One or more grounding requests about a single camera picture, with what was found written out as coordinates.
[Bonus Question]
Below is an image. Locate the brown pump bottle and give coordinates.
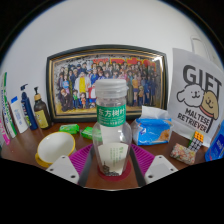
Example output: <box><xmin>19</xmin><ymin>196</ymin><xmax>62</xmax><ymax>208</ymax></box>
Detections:
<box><xmin>32</xmin><ymin>86</ymin><xmax>52</xmax><ymax>130</ymax></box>

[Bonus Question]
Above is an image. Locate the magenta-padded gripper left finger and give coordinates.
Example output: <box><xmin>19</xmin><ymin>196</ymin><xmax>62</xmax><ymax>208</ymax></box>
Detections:
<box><xmin>45</xmin><ymin>143</ymin><xmax>98</xmax><ymax>189</ymax></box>

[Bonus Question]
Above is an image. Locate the framed cartoon group picture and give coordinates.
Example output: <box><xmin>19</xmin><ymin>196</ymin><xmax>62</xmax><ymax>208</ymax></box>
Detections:
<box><xmin>45</xmin><ymin>44</ymin><xmax>170</xmax><ymax>123</ymax></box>

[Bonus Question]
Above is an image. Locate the blue plastic wipes pack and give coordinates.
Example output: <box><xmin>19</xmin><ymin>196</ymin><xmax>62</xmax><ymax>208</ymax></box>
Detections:
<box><xmin>204</xmin><ymin>120</ymin><xmax>224</xmax><ymax>163</ymax></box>

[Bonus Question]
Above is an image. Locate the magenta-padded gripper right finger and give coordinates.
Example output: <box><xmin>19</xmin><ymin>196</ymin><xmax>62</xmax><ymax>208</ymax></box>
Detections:
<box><xmin>128</xmin><ymin>143</ymin><xmax>180</xmax><ymax>188</ymax></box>

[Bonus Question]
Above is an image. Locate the blue pump bottle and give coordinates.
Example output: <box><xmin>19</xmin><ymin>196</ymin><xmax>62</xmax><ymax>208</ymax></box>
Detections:
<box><xmin>19</xmin><ymin>83</ymin><xmax>39</xmax><ymax>131</ymax></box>

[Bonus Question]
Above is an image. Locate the flat round red coaster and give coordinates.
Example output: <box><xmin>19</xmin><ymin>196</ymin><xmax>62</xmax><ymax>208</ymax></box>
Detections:
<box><xmin>96</xmin><ymin>159</ymin><xmax>133</xmax><ymax>183</ymax></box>

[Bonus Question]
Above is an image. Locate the pink and white tube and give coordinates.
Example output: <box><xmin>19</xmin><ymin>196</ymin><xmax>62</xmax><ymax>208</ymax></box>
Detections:
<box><xmin>0</xmin><ymin>112</ymin><xmax>12</xmax><ymax>147</ymax></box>

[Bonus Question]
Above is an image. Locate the white blue-capped tube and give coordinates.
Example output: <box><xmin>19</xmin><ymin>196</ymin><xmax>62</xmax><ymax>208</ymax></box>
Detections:
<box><xmin>9</xmin><ymin>96</ymin><xmax>30</xmax><ymax>135</ymax></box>

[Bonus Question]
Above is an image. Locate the white wall switch plate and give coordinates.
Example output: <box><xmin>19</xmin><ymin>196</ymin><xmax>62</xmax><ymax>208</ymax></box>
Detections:
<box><xmin>190</xmin><ymin>35</ymin><xmax>212</xmax><ymax>63</ymax></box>

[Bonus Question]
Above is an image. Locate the small floral patterned pouch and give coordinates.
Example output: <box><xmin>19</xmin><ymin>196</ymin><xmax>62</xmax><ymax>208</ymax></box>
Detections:
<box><xmin>169</xmin><ymin>142</ymin><xmax>197</xmax><ymax>166</ymax></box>

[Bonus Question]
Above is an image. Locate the clear green-labelled drink bottle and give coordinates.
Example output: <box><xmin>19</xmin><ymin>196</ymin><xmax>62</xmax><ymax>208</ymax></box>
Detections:
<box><xmin>91</xmin><ymin>78</ymin><xmax>133</xmax><ymax>178</ymax></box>

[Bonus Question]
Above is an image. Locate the yellow and white bowl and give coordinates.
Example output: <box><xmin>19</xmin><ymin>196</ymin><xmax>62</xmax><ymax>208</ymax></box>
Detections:
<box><xmin>34</xmin><ymin>131</ymin><xmax>77</xmax><ymax>169</ymax></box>

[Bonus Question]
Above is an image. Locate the small colourful puzzle cube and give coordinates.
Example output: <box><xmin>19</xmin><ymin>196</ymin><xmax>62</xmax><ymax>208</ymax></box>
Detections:
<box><xmin>187</xmin><ymin>130</ymin><xmax>205</xmax><ymax>153</ymax></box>

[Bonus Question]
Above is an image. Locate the small green packet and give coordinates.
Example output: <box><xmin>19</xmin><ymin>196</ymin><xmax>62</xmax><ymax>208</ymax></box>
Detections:
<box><xmin>81</xmin><ymin>126</ymin><xmax>102</xmax><ymax>141</ymax></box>
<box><xmin>58</xmin><ymin>123</ymin><xmax>81</xmax><ymax>135</ymax></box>

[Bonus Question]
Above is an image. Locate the white paper dog-print bag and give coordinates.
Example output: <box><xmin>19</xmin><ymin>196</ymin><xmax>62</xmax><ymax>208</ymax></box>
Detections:
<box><xmin>167</xmin><ymin>47</ymin><xmax>224</xmax><ymax>148</ymax></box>

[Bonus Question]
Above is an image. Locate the green and white tube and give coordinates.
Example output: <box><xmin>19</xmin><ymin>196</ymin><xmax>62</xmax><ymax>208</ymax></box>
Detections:
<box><xmin>0</xmin><ymin>71</ymin><xmax>18</xmax><ymax>140</ymax></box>

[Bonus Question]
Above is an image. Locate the blue soft tissue pack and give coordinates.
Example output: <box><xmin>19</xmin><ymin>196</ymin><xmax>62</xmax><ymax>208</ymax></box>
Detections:
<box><xmin>130</xmin><ymin>105</ymin><xmax>174</xmax><ymax>147</ymax></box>

